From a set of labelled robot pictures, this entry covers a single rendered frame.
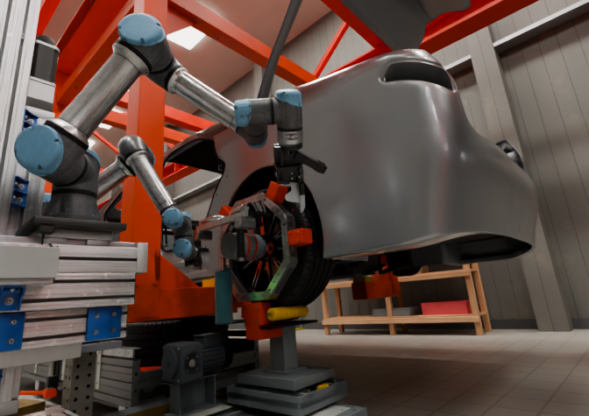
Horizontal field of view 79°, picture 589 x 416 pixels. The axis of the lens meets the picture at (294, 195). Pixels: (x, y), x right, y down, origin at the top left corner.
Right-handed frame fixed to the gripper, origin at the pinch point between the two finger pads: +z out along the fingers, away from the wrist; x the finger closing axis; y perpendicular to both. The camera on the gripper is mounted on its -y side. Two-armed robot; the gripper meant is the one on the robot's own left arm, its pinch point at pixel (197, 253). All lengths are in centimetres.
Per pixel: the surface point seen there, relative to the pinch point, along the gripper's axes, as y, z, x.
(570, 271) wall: 54, 227, 388
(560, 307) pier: 89, 219, 354
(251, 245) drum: 1.2, -6.0, 27.4
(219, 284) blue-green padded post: 16.8, 1.3, 9.2
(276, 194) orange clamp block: -21.5, -11.4, 43.5
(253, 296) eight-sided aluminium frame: 25.3, 2.0, 25.1
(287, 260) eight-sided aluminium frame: 12.3, -16.2, 43.7
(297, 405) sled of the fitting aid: 73, -13, 38
